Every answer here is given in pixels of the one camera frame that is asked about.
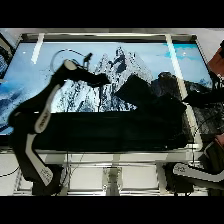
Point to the red garment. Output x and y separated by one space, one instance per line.
218 63

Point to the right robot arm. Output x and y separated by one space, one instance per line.
200 173

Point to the silver frame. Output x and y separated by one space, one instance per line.
113 156

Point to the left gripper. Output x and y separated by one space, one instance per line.
99 80

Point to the black garment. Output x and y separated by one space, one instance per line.
110 130

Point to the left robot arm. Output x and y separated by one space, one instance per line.
42 120

